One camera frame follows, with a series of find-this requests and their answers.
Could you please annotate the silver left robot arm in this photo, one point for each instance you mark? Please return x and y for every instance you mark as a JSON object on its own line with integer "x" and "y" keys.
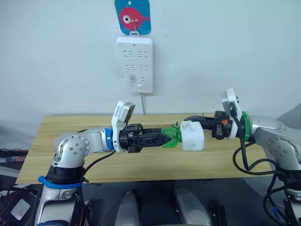
{"x": 70, "y": 147}

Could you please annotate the grey background object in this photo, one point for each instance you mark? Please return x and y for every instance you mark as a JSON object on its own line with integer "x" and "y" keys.
{"x": 291, "y": 113}

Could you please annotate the blue fish wall hook card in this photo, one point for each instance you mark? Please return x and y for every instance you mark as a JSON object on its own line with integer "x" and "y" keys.
{"x": 132, "y": 16}

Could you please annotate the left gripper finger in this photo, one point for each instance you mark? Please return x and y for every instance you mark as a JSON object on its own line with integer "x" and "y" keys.
{"x": 152, "y": 140}
{"x": 152, "y": 131}

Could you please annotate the green liquid bottle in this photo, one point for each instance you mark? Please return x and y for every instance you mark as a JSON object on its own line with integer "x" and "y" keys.
{"x": 174, "y": 140}

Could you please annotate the white power strip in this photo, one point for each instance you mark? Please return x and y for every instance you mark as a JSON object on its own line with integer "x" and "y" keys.
{"x": 135, "y": 64}

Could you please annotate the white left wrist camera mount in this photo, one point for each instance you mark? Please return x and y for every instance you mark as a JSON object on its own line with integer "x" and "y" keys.
{"x": 118, "y": 113}

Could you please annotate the black box with silver label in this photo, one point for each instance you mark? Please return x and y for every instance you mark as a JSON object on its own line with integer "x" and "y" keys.
{"x": 20, "y": 208}

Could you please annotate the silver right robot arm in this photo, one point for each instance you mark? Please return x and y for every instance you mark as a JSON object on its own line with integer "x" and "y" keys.
{"x": 279, "y": 146}

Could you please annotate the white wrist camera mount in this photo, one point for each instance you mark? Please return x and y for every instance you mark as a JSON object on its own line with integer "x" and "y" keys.
{"x": 234, "y": 99}
{"x": 118, "y": 113}

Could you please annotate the white hanging hook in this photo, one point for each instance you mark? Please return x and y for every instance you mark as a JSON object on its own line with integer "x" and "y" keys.
{"x": 134, "y": 33}

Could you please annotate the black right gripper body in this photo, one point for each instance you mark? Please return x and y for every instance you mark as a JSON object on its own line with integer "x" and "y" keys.
{"x": 221, "y": 128}

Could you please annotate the grey rounded robot shell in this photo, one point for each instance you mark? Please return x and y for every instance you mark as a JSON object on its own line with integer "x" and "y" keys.
{"x": 129, "y": 209}
{"x": 190, "y": 207}

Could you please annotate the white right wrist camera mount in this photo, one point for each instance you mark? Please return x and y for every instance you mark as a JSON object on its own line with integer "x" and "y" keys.
{"x": 234, "y": 99}

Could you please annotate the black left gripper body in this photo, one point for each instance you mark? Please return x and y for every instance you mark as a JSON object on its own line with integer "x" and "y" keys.
{"x": 128, "y": 139}

